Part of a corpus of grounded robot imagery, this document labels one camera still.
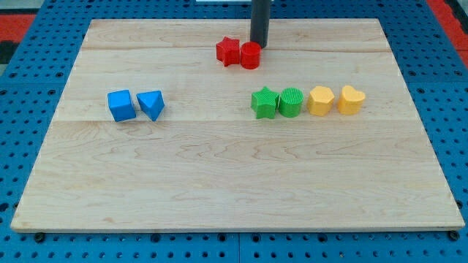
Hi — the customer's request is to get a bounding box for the red cylinder block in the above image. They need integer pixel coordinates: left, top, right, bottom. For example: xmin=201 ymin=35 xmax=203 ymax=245
xmin=240 ymin=42 xmax=262 ymax=69

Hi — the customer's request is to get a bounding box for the green star block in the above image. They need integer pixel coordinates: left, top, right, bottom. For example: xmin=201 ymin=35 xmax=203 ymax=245
xmin=251 ymin=86 xmax=279 ymax=119

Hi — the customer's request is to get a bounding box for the light wooden board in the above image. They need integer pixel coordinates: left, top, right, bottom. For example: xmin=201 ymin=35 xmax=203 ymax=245
xmin=11 ymin=19 xmax=464 ymax=233

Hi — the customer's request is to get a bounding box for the green cylinder block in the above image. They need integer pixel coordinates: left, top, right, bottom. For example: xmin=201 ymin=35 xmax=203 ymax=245
xmin=279 ymin=87 xmax=303 ymax=118

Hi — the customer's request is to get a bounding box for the red star block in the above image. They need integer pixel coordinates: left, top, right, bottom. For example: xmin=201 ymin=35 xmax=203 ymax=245
xmin=216 ymin=37 xmax=241 ymax=66

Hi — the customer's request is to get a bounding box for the blue triangular prism block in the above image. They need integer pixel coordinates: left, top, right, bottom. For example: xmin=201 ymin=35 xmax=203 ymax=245
xmin=137 ymin=91 xmax=165 ymax=121

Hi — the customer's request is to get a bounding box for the yellow hexagon block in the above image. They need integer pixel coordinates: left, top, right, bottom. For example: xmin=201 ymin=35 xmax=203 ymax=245
xmin=306 ymin=86 xmax=335 ymax=116

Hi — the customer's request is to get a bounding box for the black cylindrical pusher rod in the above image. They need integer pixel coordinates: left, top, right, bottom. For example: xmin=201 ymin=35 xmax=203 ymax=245
xmin=250 ymin=0 xmax=271 ymax=48

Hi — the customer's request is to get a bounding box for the blue cube block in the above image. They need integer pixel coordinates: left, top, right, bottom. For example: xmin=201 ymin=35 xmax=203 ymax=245
xmin=107 ymin=90 xmax=136 ymax=122

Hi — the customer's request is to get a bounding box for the yellow heart block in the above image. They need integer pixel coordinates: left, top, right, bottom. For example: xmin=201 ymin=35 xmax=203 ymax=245
xmin=337 ymin=85 xmax=366 ymax=115

